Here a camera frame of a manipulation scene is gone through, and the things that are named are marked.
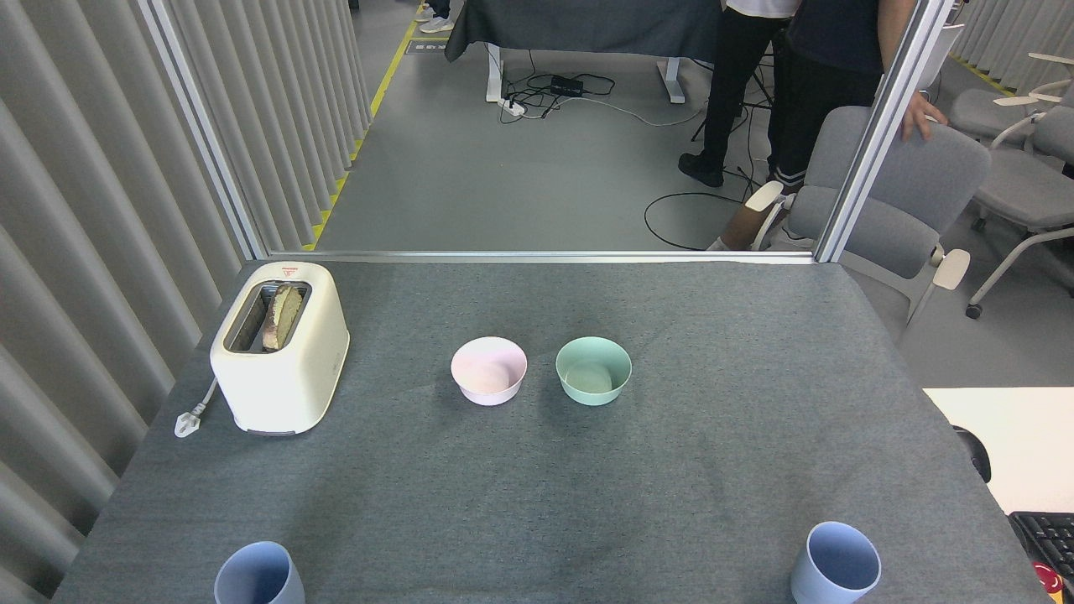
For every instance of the person's hand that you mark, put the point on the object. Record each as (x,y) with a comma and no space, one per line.
(921,116)

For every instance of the blue cup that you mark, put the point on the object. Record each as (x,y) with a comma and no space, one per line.
(835,566)
(256,577)

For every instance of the grey office chair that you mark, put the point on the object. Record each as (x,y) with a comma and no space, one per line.
(923,184)

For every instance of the white plastic chair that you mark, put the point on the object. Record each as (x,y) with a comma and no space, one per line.
(944,50)

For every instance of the person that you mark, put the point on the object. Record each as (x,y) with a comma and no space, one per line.
(826,75)
(734,75)
(436,23)

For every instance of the grey pleated curtain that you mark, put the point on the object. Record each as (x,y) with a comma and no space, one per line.
(84,210)
(1024,33)

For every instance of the white desk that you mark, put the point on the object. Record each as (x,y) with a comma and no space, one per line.
(1015,436)

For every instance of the black computer mouse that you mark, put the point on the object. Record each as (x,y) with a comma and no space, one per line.
(975,457)

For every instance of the table with dark cloth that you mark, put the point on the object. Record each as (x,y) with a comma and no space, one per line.
(587,25)

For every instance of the black power adapter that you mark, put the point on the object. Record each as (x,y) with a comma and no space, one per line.
(567,85)

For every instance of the white power strip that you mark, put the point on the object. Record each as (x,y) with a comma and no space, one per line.
(513,106)

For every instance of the green bowl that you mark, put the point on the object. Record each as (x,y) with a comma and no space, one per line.
(593,373)

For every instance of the black keyboard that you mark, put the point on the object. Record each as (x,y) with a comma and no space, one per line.
(1049,537)

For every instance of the red round item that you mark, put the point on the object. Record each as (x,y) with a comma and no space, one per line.
(1049,583)

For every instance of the pink bowl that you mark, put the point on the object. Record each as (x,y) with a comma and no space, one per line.
(489,373)

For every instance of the toasted bread slice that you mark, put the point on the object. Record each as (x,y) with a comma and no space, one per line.
(284,315)

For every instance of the cream white toaster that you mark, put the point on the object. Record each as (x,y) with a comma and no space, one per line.
(285,386)

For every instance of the white toaster power plug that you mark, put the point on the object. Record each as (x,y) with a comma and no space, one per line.
(186,424)

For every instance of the silver frame post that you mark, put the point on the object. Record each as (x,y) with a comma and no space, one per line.
(881,126)
(205,138)

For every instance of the grey chair white frame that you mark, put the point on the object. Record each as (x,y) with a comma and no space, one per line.
(977,113)
(1024,193)

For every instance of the silver frame rail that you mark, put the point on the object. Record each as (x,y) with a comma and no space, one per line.
(537,256)

